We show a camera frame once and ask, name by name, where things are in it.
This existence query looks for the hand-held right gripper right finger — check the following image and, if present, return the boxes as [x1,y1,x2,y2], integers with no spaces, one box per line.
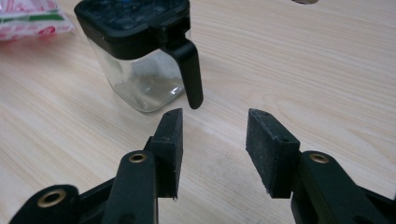
[245,107,390,224]

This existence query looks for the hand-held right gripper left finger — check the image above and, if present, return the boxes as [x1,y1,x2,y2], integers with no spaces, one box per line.
[101,107,184,224]

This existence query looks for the glass jar with black lid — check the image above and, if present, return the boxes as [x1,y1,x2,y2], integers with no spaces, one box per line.
[74,0,205,114]

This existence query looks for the small red white green carton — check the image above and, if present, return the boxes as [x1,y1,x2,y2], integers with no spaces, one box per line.
[0,0,76,42]

